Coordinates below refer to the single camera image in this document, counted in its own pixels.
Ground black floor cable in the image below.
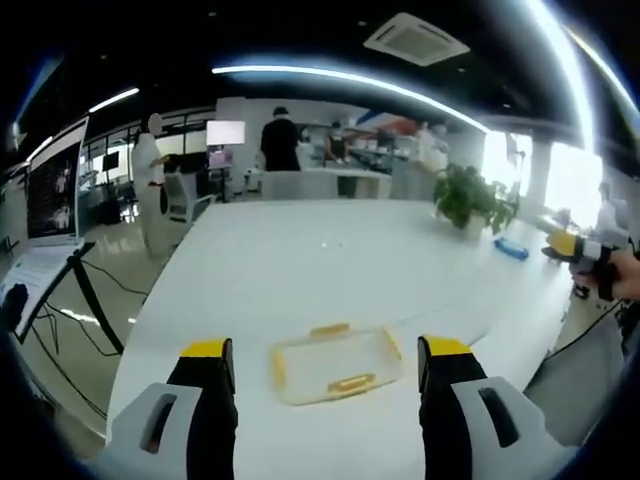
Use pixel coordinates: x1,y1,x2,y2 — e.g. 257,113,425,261
44,257,151,381

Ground ceiling air conditioner vent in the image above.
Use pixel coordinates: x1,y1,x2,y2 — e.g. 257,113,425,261
363,12,472,68

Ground green potted plant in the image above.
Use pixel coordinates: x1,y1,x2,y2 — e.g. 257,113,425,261
431,162,517,236

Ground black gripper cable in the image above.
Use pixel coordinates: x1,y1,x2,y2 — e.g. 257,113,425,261
547,298,624,359

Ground bright monitor screen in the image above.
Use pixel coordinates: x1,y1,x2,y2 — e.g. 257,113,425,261
205,119,247,148

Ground blue cloth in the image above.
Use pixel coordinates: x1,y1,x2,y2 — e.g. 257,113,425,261
493,235,531,261

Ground short ceiling light strip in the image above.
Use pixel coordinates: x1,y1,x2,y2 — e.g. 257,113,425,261
88,87,141,113

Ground white office chair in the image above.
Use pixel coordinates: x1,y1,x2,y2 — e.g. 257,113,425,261
161,171,217,223

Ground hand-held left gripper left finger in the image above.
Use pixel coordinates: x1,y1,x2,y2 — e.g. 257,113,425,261
106,337,237,480

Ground white background counter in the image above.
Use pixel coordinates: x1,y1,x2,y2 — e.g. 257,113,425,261
260,167,394,202

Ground clear plastic lid yellow clips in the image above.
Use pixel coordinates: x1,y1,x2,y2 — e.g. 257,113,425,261
268,322,404,407

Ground long ceiling light strip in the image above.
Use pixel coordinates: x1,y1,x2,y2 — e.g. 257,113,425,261
211,64,492,134

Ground person's right hand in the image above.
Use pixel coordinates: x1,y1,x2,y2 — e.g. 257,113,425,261
610,249,640,302

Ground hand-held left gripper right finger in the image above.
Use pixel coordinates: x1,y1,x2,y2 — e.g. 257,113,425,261
416,334,577,480

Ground open laptop on stand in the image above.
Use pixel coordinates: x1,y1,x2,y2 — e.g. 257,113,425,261
0,115,97,342

